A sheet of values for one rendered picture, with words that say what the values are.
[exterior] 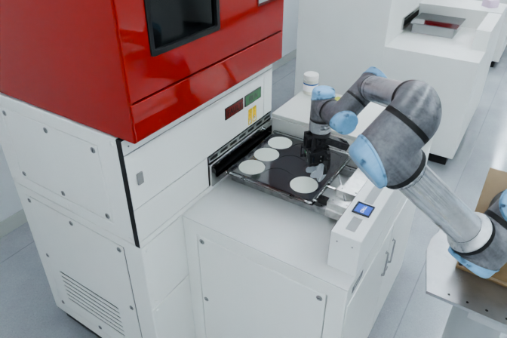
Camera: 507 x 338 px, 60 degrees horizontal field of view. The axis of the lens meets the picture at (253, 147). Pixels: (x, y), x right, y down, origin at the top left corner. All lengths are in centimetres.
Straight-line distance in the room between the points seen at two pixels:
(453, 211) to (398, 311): 138
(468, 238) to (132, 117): 89
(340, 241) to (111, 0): 89
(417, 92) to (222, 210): 87
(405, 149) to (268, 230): 69
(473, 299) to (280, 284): 57
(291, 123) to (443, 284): 88
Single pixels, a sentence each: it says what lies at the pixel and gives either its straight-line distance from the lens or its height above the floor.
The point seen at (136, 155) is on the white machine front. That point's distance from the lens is 132.
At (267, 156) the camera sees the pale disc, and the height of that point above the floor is 90.
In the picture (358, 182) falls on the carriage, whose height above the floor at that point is 88.
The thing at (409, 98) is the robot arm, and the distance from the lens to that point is 99.
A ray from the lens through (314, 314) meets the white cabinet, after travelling 151.
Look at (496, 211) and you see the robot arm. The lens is 127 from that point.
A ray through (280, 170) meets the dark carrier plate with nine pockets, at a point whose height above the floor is 90.
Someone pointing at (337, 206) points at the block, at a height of 90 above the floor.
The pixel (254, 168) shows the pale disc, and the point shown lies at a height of 90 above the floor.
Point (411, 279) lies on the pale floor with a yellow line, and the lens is 262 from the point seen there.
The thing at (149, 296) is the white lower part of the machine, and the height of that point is 59.
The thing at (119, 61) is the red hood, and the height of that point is 146.
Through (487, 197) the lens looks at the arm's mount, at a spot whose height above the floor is 104.
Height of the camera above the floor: 184
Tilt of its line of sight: 31 degrees down
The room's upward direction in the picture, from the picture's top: straight up
